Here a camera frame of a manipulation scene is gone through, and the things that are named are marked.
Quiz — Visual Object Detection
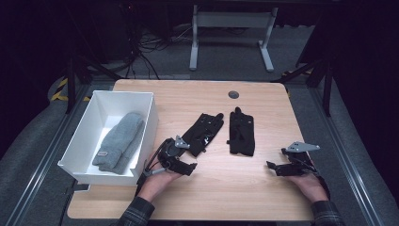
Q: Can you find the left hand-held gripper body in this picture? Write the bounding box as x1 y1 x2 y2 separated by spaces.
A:
158 135 191 170

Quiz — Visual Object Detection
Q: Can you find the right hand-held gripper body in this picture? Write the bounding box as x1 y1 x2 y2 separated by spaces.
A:
281 141 321 176

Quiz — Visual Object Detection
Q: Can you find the grey mitten with label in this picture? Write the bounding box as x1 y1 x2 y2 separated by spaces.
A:
91 111 144 172

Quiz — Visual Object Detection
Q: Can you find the white storage box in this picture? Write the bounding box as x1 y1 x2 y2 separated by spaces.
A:
57 89 159 187

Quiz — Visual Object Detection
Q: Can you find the person's right hand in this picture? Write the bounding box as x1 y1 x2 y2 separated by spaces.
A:
286 161 329 203

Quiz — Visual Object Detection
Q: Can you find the person's left hand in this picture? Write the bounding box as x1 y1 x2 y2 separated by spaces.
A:
137 152 184 203

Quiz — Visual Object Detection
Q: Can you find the black glove with glossy print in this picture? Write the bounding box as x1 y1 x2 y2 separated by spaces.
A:
181 112 225 158

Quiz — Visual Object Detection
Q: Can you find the plain black glove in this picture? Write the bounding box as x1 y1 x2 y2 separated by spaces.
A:
225 106 256 157

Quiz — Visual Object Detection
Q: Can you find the black metal stand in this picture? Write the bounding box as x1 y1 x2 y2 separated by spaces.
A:
271 56 334 118
64 53 123 115

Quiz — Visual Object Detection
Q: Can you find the yellow black floor tape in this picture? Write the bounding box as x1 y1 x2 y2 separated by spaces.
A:
50 78 92 103

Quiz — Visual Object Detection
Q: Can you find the right hand-held gripper cable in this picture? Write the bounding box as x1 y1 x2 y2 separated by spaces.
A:
295 156 331 199

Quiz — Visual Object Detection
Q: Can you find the aluminium floor rail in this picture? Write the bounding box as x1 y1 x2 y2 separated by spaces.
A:
6 84 92 226
309 88 386 226

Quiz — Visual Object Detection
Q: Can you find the black floor cable bundle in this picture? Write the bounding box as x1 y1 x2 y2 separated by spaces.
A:
123 18 196 79

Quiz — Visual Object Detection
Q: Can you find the white metal desk frame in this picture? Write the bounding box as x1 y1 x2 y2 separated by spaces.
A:
188 4 279 73

